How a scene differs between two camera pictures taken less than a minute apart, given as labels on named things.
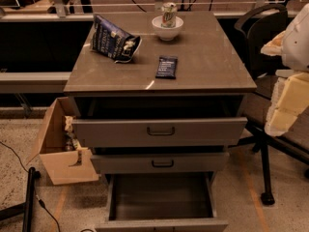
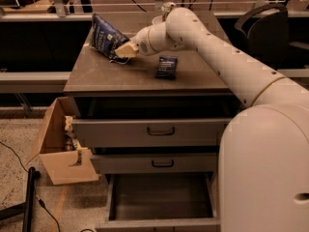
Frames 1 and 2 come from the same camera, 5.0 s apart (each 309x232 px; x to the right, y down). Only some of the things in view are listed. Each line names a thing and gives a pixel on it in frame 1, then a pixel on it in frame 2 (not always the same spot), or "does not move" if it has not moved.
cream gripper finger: x=274 y=46 -> x=141 y=40
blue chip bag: x=113 y=43 does not move
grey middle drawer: x=160 y=163 does not move
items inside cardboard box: x=70 y=144 does not move
